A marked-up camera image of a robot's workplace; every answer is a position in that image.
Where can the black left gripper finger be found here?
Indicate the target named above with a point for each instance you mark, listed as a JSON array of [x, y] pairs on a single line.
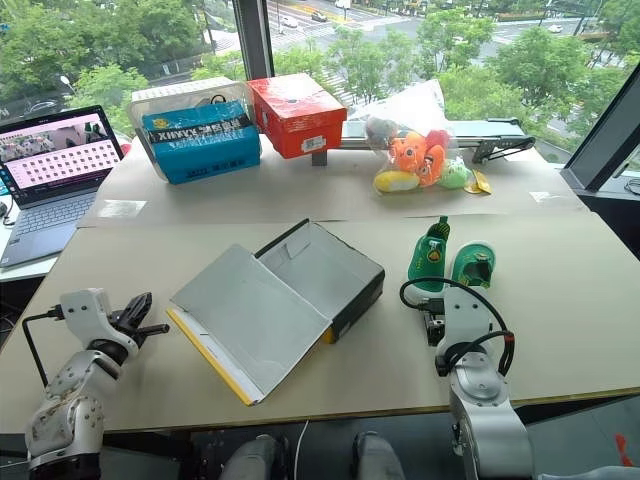
[[139, 309], [156, 330]]

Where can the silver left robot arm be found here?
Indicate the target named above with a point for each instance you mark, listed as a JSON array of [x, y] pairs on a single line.
[[67, 405]]

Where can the open grey laptop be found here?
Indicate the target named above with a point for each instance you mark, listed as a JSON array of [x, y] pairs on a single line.
[[55, 165]]

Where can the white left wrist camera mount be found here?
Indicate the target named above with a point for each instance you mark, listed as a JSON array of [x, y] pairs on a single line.
[[90, 315]]

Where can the clear plastic bin white lid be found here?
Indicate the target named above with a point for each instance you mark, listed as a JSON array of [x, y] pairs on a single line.
[[175, 92]]

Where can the green child shoe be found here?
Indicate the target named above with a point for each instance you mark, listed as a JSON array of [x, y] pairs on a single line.
[[429, 257], [475, 262]]

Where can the clear plastic toy bag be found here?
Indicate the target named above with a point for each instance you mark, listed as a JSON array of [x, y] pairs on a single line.
[[415, 107]]

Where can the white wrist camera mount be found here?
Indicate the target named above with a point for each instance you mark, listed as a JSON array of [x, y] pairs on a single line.
[[467, 315], [90, 315]]

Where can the yellow duck shoe box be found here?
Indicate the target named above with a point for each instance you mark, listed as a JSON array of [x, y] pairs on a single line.
[[260, 310]]

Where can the red plush toy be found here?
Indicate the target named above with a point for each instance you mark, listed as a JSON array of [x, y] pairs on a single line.
[[436, 150]]

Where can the yellow plush toy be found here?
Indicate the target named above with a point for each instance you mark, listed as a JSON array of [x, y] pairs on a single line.
[[395, 182]]

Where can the small yellow packet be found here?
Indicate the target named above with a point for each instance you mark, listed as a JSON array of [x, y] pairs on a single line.
[[479, 183]]

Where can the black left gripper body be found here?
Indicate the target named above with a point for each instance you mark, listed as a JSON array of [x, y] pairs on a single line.
[[129, 327]]

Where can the red cardboard box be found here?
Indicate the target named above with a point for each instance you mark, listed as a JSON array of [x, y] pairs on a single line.
[[297, 117]]

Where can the green plush toy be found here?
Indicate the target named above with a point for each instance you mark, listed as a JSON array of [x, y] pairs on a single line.
[[454, 176]]

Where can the grey rounded shape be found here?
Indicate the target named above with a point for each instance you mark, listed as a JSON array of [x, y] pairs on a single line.
[[377, 457], [252, 457]]

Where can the blue cardboard box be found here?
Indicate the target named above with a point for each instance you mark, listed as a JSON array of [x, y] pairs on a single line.
[[210, 150]]

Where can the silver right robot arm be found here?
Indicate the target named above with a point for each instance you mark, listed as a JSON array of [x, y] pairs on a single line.
[[485, 415]]

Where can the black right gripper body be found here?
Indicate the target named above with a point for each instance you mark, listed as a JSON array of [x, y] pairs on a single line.
[[435, 327]]

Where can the clear tape patch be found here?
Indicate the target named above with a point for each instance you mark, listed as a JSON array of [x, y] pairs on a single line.
[[121, 208]]

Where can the brown cardboard sheet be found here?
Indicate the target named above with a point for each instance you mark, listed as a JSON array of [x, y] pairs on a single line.
[[300, 195]]

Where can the grey plush toy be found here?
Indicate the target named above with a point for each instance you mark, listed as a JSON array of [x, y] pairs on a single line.
[[380, 131]]

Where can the dark monitor frame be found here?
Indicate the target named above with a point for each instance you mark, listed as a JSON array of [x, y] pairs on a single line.
[[600, 145]]

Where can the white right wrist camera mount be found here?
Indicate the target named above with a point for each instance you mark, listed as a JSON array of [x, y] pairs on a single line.
[[467, 315]]

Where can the orange plush fish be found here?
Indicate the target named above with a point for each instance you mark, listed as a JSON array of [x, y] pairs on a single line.
[[407, 152]]

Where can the dark window frame post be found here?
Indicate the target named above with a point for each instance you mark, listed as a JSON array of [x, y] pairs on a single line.
[[255, 40]]

